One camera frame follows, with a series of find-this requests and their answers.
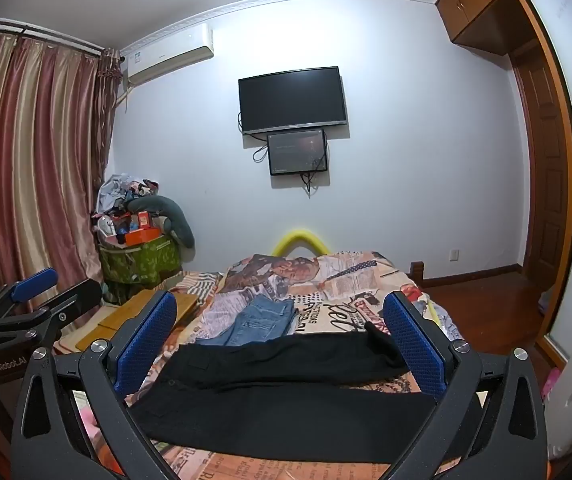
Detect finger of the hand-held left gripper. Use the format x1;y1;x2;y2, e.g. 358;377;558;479
0;280;102;346
0;268;59;318

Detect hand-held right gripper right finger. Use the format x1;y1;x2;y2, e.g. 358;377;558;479
383;290;549;480

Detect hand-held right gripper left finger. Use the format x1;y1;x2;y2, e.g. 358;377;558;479
10;290;187;480

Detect black pants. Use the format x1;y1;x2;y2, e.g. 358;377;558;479
130;322;439;461

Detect green storage bag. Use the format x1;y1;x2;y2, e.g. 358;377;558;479
98;237;181;291

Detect orange box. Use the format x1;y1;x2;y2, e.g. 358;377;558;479
124;227;163;247

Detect printed blanket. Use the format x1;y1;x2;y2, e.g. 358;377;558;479
53;250;467;480

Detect blue jeans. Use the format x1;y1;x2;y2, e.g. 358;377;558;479
209;294;299;348

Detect grey long pillow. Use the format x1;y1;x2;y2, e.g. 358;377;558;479
126;194;197;250

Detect pile of clothes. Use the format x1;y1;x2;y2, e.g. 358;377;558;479
96;174;159;213

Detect striped pink curtain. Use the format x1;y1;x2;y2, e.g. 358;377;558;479
0;30;121;311

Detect yellow foam tube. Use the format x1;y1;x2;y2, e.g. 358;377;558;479
272;229;333;257

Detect wooden door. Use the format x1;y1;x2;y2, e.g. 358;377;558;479
511;45;572;281

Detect small black monitor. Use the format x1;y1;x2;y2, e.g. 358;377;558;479
267;129;329;176

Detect curtain rod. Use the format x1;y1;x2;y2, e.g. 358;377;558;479
0;17;106;56

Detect white air conditioner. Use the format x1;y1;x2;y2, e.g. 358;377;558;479
120;22;215;86

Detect wooden overhead cabinet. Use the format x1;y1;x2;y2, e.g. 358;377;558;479
436;0;534;56

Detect black cable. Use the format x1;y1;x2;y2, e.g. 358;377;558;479
301;154;329;197

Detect black wall television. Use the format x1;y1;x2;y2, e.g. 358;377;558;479
238;66;349;136

